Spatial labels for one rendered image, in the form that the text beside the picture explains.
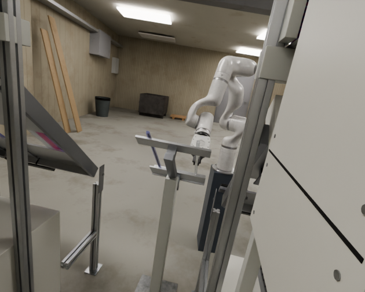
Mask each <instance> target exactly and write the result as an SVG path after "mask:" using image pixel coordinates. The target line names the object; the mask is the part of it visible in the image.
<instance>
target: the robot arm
mask: <svg viewBox="0 0 365 292"><path fill-rule="evenodd" d="M256 69H257V64H256V62H255V61H253V60H251V59H247V58H243V57H235V56H225V57H223V58H222V59H221V60H220V62H219V64H218V66H217V69H216V72H215V74H214V78H213V80H212V83H211V86H210V89H209V92H208V95H207V96H206V97H205V98H202V99H200V100H198V101H197V102H195V103H194V104H193V105H192V106H191V107H190V109H189V111H188V114H187V117H186V120H185V124H186V125H187V126H189V127H192V128H194V129H196V131H195V135H194V136H193V138H192V141H191V146H193V145H194V146H195V147H196V141H197V140H199V141H200V147H201V148H202V147H203V148H207V149H210V135H211V130H212V126H213V121H214V116H213V114H211V113H209V112H203V113H201V114H200V116H198V115H197V114H196V112H197V110H198V109H199V108H200V107H202V106H214V107H217V106H219V105H220V104H221V102H222V99H223V96H224V93H225V91H226V88H227V86H228V89H229V93H228V104H227V107H226V109H225V111H224V113H223V114H222V116H221V118H220V121H219V124H220V127H221V128H223V129H225V130H229V131H232V132H235V134H234V135H233V136H226V137H224V138H223V140H222V143H221V149H220V154H219V157H218V163H217V164H216V163H215V164H214V165H212V169H213V170H215V171H216V172H219V173H222V174H227V175H233V173H234V170H235V169H234V168H233V164H234V161H235V156H236V151H237V148H238V144H239V141H240V139H241V138H242V135H243V130H244V125H245V122H246V118H245V117H242V116H237V115H233V112H234V111H235V110H237V109H238V108H239V107H240V106H241V105H242V103H243V96H244V88H243V86H242V85H241V84H240V82H239V81H238V80H237V78H236V76H242V77H250V76H253V75H254V74H255V73H256Z"/></svg>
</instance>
